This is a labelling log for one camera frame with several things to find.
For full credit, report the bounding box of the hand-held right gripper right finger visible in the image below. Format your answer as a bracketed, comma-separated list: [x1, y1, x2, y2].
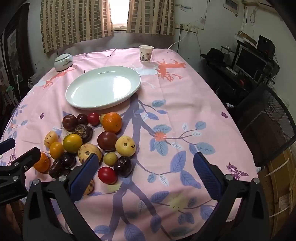
[193, 152, 271, 241]

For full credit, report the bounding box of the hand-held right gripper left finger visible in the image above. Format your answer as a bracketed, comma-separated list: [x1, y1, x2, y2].
[22, 153, 102, 241]

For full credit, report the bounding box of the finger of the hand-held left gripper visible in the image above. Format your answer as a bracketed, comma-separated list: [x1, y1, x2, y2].
[0, 138, 16, 155]
[0, 147, 41, 183]

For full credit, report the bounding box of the brownish yellow pear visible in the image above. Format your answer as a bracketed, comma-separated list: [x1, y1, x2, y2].
[83, 178, 95, 195]

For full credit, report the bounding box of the orange mandarin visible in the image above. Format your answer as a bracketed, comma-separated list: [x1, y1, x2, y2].
[33, 152, 51, 173]

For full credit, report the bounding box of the red tomato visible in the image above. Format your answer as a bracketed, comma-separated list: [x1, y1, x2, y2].
[98, 166, 117, 185]
[87, 113, 100, 126]

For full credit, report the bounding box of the small yellow-orange citrus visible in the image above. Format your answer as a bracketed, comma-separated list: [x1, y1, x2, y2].
[49, 142, 65, 160]

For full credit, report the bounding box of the small yellow-green pear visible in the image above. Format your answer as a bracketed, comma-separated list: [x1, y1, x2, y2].
[103, 152, 117, 166]

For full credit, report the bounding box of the small spotted yellow pear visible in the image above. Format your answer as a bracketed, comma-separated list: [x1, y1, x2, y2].
[44, 131, 59, 147]

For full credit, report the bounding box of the yellow-green round citrus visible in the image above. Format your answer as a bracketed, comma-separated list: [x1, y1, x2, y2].
[63, 134, 83, 153]

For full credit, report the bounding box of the large dark red plum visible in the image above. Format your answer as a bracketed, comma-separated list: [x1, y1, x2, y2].
[97, 131, 118, 152]

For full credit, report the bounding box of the wrinkled dark brown fruit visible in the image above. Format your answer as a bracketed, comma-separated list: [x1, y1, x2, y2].
[73, 124, 93, 142]

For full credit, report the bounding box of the large orange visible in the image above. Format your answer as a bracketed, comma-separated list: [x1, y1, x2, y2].
[102, 112, 122, 133]

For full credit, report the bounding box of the white oval plate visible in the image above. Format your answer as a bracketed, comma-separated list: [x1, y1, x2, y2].
[65, 66, 141, 110]

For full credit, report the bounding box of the cardboard box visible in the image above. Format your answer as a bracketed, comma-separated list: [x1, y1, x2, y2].
[257, 147, 296, 224]

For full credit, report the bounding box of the pink printed tablecloth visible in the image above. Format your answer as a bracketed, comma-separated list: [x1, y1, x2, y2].
[0, 47, 259, 241]

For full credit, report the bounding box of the black mesh office chair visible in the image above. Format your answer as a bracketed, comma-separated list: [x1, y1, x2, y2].
[232, 83, 296, 167]

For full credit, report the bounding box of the dark wooden framed picture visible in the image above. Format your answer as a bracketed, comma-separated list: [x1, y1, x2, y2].
[3, 3, 31, 93]

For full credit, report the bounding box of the white lidded ceramic jar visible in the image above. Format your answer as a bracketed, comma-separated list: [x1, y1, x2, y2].
[54, 53, 73, 72]

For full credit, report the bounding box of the dark computer desk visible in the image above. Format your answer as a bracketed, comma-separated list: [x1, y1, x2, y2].
[201, 53, 280, 102]

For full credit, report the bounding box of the black hat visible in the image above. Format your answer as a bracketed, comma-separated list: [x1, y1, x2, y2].
[201, 48, 226, 63]

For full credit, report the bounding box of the computer monitor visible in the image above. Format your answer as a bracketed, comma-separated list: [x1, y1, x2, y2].
[236, 47, 267, 78]

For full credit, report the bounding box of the printed paper cup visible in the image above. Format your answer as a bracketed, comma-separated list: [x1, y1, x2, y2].
[139, 45, 154, 63]

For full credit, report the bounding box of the beige striped curtain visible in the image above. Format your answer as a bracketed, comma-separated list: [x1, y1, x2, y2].
[126, 0, 175, 36]
[40, 0, 114, 54]

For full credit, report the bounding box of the black speaker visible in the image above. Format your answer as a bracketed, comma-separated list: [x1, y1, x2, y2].
[257, 35, 276, 55]

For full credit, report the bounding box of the window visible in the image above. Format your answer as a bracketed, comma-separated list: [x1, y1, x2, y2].
[105, 0, 130, 30]

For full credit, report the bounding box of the white electrical panel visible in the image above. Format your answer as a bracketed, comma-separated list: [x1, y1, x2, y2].
[225, 0, 239, 16]

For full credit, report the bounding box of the white cable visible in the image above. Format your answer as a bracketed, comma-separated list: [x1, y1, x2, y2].
[168, 29, 190, 50]

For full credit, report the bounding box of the white wall power strip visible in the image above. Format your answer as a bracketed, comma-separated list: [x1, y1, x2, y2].
[176, 24, 198, 33]

